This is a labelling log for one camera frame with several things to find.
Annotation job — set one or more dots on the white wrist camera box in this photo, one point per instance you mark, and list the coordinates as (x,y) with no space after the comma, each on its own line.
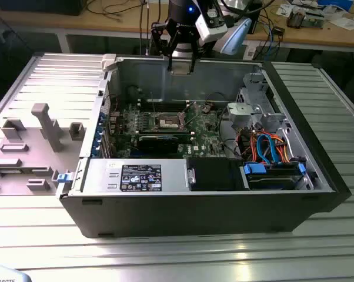
(212,26)

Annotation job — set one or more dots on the round coin battery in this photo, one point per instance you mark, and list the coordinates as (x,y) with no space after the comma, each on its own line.
(205,109)

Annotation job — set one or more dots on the green circuit board device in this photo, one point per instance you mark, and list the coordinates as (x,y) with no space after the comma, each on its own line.
(314,20)

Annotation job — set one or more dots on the green motherboard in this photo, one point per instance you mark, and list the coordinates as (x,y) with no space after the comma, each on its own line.
(203,129)

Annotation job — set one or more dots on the grey plastic parts rack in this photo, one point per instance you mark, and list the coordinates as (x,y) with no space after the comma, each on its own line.
(47,117)

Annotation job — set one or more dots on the white printed booklet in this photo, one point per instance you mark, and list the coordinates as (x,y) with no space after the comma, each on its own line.
(283,10)

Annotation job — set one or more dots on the wooden workbench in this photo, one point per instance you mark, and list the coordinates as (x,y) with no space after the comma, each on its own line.
(33,20)

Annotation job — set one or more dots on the white label card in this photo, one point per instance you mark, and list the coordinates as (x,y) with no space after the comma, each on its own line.
(250,53)

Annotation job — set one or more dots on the black power supply label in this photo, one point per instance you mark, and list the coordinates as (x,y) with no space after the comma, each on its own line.
(141,177)

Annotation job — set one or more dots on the silver metal latch plate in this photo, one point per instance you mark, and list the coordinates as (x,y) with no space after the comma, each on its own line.
(191,176)

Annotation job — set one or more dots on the tall black device box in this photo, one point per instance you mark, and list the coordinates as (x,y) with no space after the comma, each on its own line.
(257,14)

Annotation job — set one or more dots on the white paper sheets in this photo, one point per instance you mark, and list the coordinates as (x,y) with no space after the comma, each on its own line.
(341,23)

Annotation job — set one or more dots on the white printed pendant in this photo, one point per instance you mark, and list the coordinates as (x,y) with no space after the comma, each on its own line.
(3,273)

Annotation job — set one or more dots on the metal CPU socket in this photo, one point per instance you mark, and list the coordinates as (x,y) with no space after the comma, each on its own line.
(165,122)

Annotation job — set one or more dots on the silver power supply unit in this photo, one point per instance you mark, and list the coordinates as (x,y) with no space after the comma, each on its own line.
(106,176)

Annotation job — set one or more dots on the blue plastic clip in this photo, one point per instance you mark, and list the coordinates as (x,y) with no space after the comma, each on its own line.
(63,178)

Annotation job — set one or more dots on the silver square CPU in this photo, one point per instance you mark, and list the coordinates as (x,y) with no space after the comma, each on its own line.
(180,70)

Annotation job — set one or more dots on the black plastic shroud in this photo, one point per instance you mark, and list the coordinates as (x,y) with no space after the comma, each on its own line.
(215,173)

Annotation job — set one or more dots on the black and grey PC case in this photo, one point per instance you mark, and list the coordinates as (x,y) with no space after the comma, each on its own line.
(180,214)

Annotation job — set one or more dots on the blue flat box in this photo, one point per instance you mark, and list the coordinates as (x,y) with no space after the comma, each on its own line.
(335,2)

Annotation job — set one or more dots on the pale grey case latch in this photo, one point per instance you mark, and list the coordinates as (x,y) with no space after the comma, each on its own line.
(109,61)

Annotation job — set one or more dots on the silver drive cage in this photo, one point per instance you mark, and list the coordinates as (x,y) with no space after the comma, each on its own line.
(244,113)

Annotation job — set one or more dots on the wide black equipment case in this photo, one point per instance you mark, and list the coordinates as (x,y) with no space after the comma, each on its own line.
(41,7)

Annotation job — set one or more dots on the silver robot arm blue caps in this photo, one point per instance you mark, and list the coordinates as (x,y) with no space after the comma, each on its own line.
(237,35)

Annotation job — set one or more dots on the small black box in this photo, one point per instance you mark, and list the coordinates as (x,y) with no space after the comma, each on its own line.
(278,30)

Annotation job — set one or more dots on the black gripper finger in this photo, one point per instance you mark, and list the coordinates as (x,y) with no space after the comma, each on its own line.
(193,64)
(158,27)

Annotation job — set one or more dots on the hard disk in blue carrier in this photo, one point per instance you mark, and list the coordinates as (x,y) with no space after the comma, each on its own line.
(271,182)

